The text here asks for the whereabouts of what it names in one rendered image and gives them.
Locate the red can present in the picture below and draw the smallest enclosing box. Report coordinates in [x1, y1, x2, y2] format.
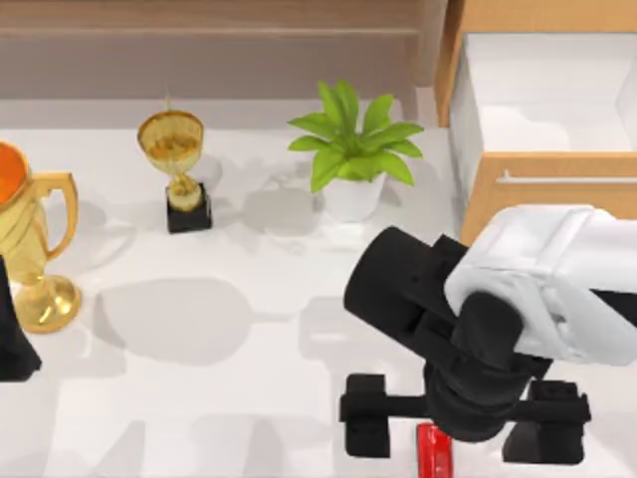
[416, 421, 455, 478]

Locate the pale wooden drawer front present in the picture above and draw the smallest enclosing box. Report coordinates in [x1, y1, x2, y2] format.
[460, 150, 637, 248]

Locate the green plant in white pot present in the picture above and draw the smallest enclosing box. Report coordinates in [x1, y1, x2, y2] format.
[286, 78, 426, 224]

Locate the pulled-out drawer white inside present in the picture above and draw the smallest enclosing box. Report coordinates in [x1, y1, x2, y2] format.
[449, 31, 637, 235]

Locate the wooden cupboard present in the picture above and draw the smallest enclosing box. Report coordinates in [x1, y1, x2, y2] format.
[433, 0, 637, 129]

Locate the small gold trophy black base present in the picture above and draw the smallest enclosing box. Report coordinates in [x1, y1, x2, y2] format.
[136, 93, 215, 235]

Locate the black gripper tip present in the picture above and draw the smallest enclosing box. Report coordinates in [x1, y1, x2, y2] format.
[0, 254, 44, 383]

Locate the wooden open shelf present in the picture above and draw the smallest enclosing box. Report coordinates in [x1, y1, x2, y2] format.
[0, 0, 450, 102]

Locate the long metal drawer handle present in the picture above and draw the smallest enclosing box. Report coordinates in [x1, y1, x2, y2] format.
[496, 169, 637, 187]

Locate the large gold trophy with handles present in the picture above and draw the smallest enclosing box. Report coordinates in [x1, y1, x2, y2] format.
[0, 140, 84, 336]

